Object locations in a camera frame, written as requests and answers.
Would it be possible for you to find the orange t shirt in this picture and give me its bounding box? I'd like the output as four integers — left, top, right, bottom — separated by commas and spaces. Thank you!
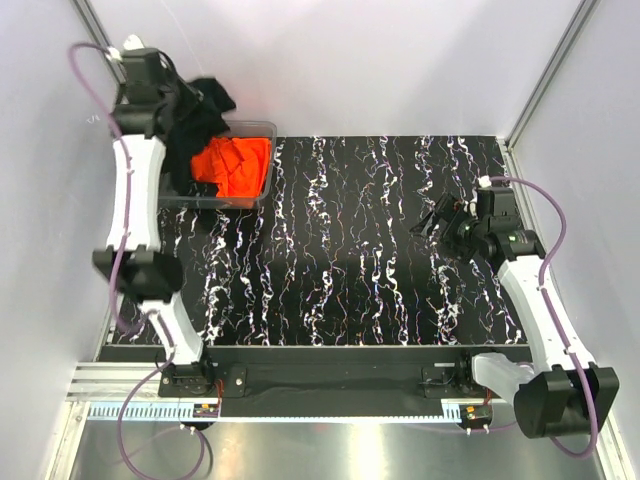
191, 137, 272, 198

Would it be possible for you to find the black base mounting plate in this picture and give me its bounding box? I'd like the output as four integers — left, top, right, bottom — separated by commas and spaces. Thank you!
159, 345, 531, 421

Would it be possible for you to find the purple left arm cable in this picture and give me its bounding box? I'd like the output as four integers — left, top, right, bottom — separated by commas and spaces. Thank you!
68, 43, 214, 479

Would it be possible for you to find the aluminium front rail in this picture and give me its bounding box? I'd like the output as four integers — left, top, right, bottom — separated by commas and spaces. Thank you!
67, 362, 174, 401

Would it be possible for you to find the right black connector box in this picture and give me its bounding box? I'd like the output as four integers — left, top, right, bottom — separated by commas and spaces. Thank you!
460, 404, 493, 433

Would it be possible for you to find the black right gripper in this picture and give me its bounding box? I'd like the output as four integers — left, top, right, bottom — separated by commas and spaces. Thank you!
409, 193, 488, 266

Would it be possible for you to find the white slotted cable duct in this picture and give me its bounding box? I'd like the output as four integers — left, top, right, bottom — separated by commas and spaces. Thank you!
88, 402, 214, 423

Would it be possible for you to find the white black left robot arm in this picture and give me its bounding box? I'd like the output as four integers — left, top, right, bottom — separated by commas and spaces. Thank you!
92, 47, 216, 397

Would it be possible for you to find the black t shirt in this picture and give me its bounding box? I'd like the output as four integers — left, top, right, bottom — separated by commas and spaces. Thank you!
162, 77, 236, 196

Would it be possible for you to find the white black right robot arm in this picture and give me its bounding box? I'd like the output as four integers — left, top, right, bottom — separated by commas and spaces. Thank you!
412, 184, 620, 439

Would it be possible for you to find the left aluminium frame post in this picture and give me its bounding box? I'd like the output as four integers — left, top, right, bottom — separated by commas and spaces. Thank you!
70, 0, 124, 84

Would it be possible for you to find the aluminium frame post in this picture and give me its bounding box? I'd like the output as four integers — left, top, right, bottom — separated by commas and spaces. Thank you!
504, 0, 600, 151
70, 0, 124, 84

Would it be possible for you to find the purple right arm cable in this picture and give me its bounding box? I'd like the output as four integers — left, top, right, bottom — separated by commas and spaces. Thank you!
409, 174, 601, 460

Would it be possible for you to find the right aluminium frame post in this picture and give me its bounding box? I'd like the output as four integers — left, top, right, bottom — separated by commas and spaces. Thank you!
504, 0, 600, 151

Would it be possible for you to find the clear plastic bin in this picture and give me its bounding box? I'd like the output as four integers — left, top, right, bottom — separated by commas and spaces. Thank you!
159, 120, 277, 209

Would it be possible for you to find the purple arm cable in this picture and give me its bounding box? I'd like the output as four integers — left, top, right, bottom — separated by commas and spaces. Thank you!
68, 43, 214, 479
409, 174, 601, 460

